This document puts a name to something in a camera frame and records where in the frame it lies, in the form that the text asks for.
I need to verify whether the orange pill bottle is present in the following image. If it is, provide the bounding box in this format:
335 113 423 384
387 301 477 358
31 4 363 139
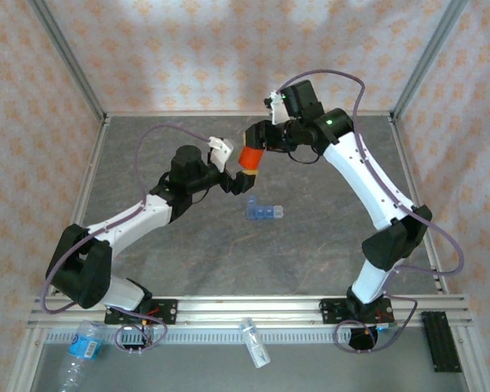
238 145 267 171

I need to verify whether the blue pill organizer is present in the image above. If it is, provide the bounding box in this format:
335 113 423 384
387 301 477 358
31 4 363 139
244 194 285 221

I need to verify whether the small clear plastic bottle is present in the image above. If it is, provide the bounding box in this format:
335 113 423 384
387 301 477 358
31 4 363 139
238 317 271 369

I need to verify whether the clear plastic water bottle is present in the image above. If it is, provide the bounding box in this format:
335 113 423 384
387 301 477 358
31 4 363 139
56 320 107 392

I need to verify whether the black ribbed plate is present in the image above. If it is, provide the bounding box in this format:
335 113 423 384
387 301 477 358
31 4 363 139
421 311 462 373

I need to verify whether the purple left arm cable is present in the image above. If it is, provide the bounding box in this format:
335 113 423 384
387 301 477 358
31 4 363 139
40 124 213 314

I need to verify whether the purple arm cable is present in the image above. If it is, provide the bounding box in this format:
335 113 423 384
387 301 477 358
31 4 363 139
275 69 465 283
40 124 213 314

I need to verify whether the aluminium table edge rail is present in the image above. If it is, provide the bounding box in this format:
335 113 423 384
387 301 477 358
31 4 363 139
104 109 395 119
63 116 111 299
389 116 450 295

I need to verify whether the aluminium corner post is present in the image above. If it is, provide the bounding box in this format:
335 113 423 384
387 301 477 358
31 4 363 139
27 0 108 122
391 0 470 120

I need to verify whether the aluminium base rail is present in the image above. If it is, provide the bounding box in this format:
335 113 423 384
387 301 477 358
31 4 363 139
26 294 473 327

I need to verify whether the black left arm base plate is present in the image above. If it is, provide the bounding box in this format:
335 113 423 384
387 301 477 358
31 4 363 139
105 299 178 327

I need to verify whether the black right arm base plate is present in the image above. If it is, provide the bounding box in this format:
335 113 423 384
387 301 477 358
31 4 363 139
319 297 394 326

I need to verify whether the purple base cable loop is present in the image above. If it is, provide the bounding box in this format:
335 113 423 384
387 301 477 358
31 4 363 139
114 308 168 354
333 299 418 353

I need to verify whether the grey slotted cable duct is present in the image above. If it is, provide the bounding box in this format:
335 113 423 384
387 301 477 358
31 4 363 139
43 329 354 345

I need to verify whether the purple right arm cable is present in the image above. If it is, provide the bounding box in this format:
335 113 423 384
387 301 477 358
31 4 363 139
275 69 465 283

